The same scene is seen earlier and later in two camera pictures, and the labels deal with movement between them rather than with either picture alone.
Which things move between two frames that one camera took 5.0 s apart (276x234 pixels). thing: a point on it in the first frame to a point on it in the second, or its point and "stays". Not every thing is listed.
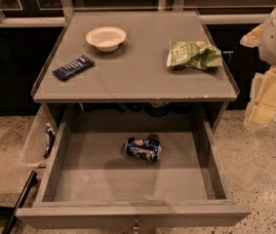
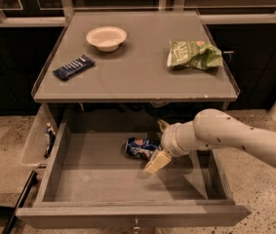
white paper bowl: (106, 39) stays
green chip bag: (193, 55) stays
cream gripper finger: (271, 97) to (157, 162)
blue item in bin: (50, 135) stays
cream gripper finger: (253, 38) to (163, 125)
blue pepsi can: (146, 149) stays
